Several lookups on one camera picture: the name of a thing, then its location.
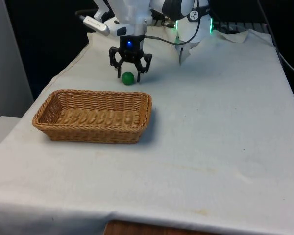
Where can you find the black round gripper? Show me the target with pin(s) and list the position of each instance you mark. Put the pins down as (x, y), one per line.
(131, 52)

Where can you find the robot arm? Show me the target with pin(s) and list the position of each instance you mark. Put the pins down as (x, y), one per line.
(132, 14)

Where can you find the green ball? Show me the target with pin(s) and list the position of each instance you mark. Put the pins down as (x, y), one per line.
(128, 78)

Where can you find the brown wicker basket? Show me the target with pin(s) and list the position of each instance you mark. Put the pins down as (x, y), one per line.
(95, 117)

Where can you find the pale grey cabinet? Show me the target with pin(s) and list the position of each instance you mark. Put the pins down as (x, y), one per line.
(9, 61)

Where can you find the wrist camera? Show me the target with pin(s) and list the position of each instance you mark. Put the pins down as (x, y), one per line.
(95, 24)

